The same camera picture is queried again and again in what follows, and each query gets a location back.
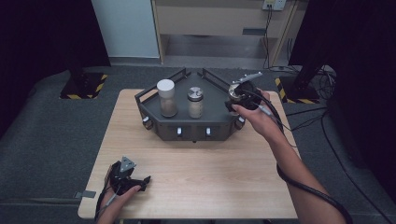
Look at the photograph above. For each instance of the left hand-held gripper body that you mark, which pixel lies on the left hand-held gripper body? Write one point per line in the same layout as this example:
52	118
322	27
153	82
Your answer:
121	180

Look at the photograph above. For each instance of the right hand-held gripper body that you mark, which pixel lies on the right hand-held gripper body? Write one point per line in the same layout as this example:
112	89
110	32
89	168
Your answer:
250	95

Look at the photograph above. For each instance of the silver-lid jar white contents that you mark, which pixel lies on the silver-lid jar white contents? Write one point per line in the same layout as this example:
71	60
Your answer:
195	104

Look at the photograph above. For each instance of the dark grey corner rack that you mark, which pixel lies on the dark grey corner rack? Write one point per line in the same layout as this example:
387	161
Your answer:
193	124

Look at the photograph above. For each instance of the white-lid glass jar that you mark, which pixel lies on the white-lid glass jar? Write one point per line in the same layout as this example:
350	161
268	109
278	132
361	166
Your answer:
167	99

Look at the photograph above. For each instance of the person's left hand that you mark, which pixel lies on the person's left hand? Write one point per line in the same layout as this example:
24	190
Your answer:
120	202

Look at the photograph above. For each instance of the person's right hand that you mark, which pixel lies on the person's right hand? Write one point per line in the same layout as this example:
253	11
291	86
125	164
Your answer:
263	123

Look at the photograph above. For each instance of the grey tape piece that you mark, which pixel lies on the grey tape piece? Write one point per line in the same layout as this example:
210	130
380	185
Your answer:
85	194

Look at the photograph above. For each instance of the black stand with striped base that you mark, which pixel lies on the black stand with striped base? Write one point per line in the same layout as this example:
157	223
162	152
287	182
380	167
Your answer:
82	87
300	91

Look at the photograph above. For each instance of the grey cabinet label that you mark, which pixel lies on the grey cabinet label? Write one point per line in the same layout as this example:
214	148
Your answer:
254	31

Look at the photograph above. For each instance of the light wooden cabinet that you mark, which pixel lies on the light wooden cabinet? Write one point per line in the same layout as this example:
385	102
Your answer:
211	21

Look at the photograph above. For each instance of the black curtain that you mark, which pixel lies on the black curtain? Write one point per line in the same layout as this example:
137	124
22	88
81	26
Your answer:
364	62
37	46

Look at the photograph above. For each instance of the white panel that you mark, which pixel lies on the white panel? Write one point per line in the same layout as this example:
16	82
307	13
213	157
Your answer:
126	28

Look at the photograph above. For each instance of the white wall socket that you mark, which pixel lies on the white wall socket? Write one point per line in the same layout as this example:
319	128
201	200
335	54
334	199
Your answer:
274	4

